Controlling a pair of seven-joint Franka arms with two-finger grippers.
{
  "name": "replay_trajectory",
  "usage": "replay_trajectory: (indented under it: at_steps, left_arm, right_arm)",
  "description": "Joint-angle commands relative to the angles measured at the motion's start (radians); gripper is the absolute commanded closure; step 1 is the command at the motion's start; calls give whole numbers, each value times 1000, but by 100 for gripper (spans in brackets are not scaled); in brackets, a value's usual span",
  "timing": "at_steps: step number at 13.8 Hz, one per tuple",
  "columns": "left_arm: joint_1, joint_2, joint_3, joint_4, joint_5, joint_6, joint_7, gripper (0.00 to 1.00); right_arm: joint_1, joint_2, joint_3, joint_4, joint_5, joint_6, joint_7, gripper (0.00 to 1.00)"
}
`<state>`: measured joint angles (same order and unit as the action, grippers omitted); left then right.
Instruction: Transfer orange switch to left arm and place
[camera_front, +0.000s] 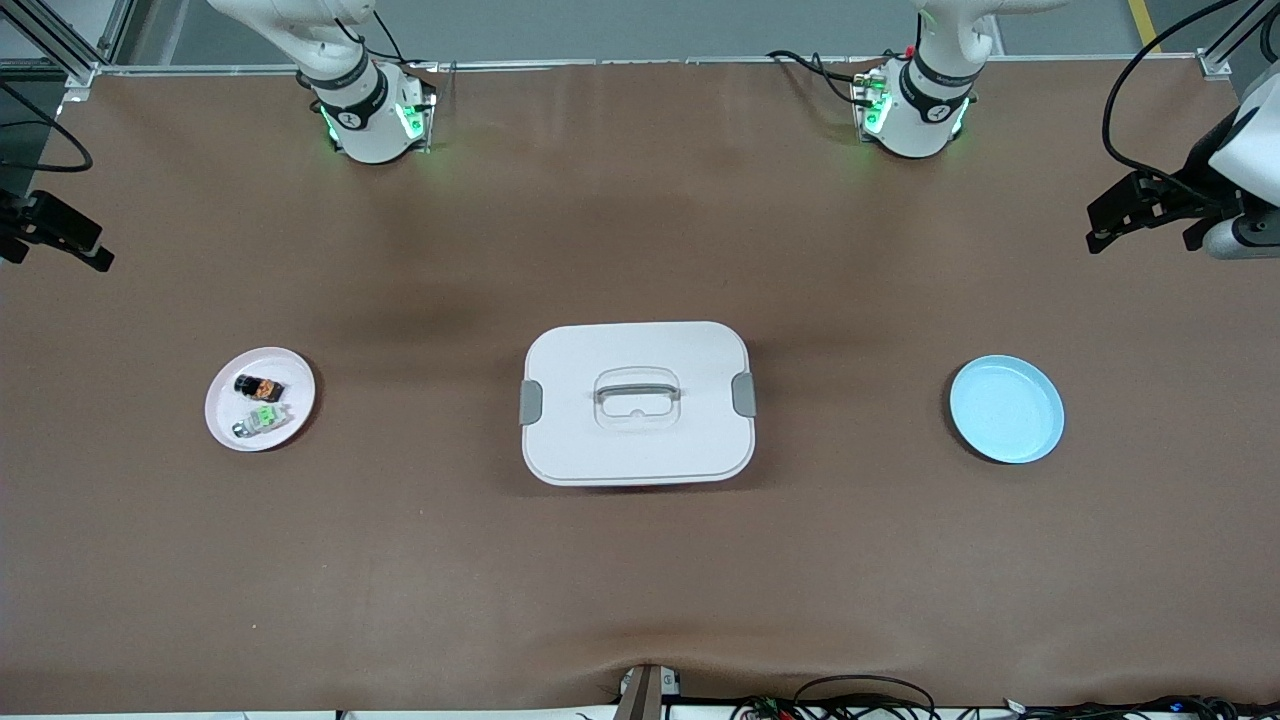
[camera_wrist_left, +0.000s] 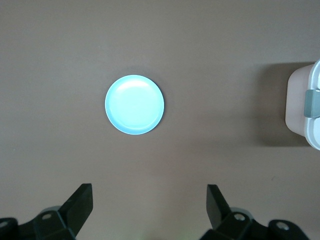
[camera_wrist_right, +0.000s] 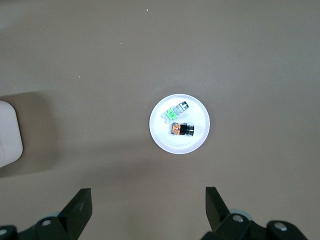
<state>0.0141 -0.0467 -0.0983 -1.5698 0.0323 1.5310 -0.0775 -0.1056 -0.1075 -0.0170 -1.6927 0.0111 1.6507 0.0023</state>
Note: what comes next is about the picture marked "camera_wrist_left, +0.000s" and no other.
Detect white lidded box grey latches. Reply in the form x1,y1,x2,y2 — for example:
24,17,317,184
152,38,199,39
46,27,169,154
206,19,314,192
284,58,320,151

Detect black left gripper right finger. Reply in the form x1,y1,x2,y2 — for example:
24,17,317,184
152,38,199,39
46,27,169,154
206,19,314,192
199,184,310,240

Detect light blue round plate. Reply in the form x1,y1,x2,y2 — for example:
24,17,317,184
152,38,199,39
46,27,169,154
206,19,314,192
104,74,166,136

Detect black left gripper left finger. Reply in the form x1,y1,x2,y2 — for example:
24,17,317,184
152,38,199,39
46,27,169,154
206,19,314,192
0,183,94,240

